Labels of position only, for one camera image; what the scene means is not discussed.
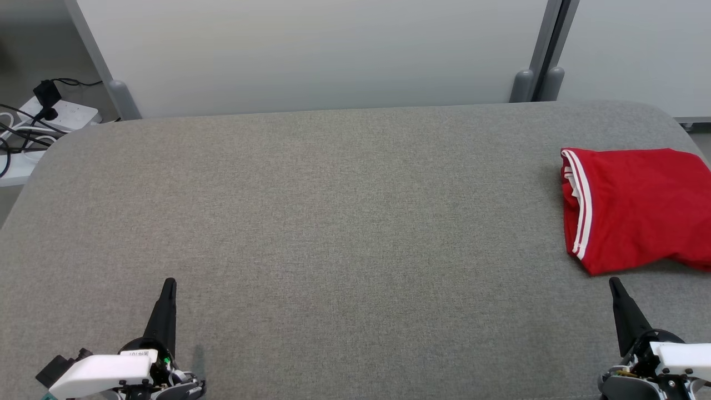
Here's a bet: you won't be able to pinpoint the wide white partition panel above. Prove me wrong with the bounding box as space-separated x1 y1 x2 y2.
77 0 550 119

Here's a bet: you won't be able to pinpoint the narrow white partition panel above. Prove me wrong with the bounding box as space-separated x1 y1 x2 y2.
558 0 711 120

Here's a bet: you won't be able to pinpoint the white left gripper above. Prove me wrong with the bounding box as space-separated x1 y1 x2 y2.
49 278 177 399

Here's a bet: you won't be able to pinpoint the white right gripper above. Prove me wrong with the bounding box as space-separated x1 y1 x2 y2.
609 277 711 379

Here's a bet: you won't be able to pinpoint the white extension socket box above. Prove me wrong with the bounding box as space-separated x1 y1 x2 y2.
0 150 46 187

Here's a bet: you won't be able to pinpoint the black power adapter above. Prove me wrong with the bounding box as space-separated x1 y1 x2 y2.
33 79 63 121

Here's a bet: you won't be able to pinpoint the red Bulls jersey white sleeves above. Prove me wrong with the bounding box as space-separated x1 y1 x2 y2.
560 147 711 277

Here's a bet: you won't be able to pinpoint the white power strip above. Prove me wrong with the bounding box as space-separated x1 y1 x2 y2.
19 97 102 133

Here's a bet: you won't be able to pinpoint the grey partition post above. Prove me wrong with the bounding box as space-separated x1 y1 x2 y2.
509 0 564 103
539 0 581 102
64 0 142 121

